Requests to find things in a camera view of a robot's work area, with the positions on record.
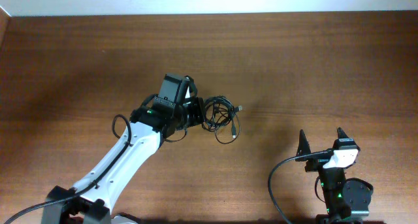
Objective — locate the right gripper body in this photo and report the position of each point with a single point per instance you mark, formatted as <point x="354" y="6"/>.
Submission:
<point x="315" y="165"/>

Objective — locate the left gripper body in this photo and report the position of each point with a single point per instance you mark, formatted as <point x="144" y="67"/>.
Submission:
<point x="192" y="113"/>

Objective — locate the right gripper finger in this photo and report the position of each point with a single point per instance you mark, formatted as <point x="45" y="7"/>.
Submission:
<point x="341" y="134"/>
<point x="303" y="150"/>

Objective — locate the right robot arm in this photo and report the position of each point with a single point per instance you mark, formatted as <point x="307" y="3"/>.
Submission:
<point x="346" y="199"/>

